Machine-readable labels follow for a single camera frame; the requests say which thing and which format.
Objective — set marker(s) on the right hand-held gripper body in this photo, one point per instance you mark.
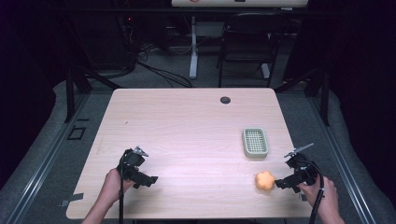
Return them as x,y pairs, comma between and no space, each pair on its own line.
302,170

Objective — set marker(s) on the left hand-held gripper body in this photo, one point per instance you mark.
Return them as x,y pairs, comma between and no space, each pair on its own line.
134,161

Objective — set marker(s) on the orange flower-shaped sponge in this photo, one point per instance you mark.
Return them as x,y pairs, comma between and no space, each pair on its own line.
265,180

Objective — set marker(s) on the green plastic basket tray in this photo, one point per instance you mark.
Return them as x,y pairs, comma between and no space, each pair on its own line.
255,142

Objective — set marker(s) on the person's left hand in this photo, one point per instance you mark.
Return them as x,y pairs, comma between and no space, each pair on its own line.
113,184

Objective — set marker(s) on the person's right hand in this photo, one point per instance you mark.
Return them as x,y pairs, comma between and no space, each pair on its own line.
323,196

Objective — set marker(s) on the black floor tape square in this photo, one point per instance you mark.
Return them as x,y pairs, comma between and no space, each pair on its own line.
76,133

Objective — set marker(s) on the grey floor tape strip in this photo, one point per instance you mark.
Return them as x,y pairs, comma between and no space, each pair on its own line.
72,199

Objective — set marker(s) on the black round table grommet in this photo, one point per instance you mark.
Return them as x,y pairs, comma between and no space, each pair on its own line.
225,100

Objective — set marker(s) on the white background desk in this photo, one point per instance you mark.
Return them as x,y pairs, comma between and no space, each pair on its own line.
194,46

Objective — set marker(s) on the black chair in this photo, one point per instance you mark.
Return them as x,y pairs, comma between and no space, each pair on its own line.
249,46

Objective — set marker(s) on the metal floor rail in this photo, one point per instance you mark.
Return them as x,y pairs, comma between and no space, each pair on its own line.
40,168
339,161

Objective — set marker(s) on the black metal frame stand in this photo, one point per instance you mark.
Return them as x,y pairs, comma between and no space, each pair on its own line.
77,87
320,93

